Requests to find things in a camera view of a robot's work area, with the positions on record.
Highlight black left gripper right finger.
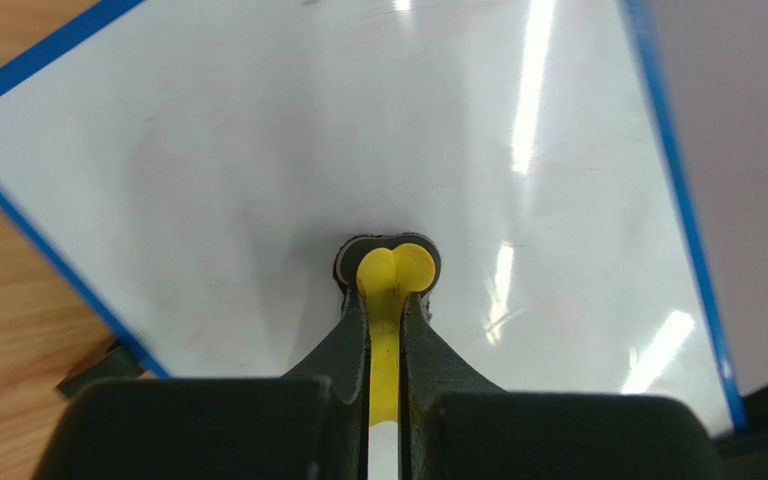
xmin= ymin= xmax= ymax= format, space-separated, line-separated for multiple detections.
xmin=398 ymin=293 xmax=501 ymax=479

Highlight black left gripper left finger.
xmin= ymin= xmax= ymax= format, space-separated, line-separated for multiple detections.
xmin=283 ymin=287 xmax=368 ymax=479

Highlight yellow whiteboard eraser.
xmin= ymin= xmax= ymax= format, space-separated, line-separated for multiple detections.
xmin=333 ymin=232 xmax=441 ymax=427

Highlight blue framed whiteboard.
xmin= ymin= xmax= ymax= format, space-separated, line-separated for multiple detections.
xmin=0 ymin=1 xmax=747 ymax=435

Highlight grey translucent mat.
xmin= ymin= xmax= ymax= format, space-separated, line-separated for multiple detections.
xmin=650 ymin=1 xmax=768 ymax=394

